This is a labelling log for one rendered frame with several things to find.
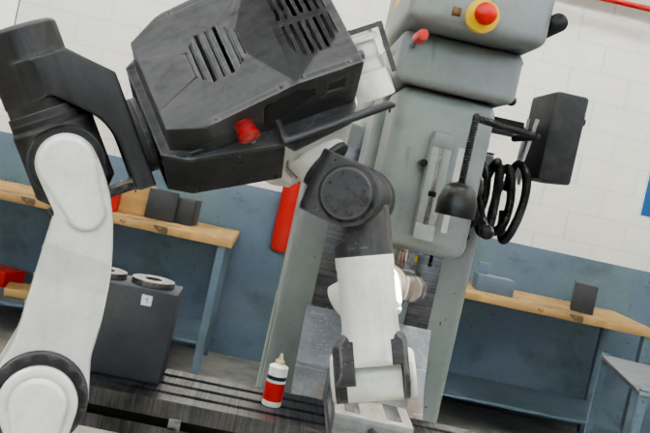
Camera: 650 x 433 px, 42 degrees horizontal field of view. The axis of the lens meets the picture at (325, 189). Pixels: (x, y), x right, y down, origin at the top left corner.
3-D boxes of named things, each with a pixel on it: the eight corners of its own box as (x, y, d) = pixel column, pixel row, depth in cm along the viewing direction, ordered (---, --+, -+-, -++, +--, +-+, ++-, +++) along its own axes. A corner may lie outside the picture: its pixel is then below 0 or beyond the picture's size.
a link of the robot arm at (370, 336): (421, 406, 123) (407, 252, 125) (332, 413, 123) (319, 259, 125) (415, 393, 135) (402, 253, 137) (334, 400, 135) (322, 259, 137)
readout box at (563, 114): (575, 187, 197) (595, 99, 197) (537, 179, 197) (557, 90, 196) (548, 185, 217) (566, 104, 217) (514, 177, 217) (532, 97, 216)
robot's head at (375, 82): (353, 107, 139) (400, 90, 141) (334, 47, 137) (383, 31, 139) (340, 107, 145) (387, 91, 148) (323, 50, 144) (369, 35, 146)
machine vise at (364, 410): (405, 465, 156) (419, 407, 156) (326, 447, 156) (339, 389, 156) (387, 409, 191) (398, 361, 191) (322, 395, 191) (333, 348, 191)
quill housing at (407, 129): (466, 264, 167) (502, 104, 166) (365, 242, 166) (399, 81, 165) (448, 252, 186) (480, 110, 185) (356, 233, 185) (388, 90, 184)
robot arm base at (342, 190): (338, 249, 122) (392, 191, 120) (277, 187, 124) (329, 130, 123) (360, 248, 136) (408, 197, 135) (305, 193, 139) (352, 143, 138)
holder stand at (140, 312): (159, 385, 172) (179, 289, 171) (49, 364, 170) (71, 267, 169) (165, 370, 184) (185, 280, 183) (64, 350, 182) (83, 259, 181)
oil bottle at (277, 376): (280, 409, 173) (291, 357, 173) (260, 405, 173) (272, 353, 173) (280, 404, 178) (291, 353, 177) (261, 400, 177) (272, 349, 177)
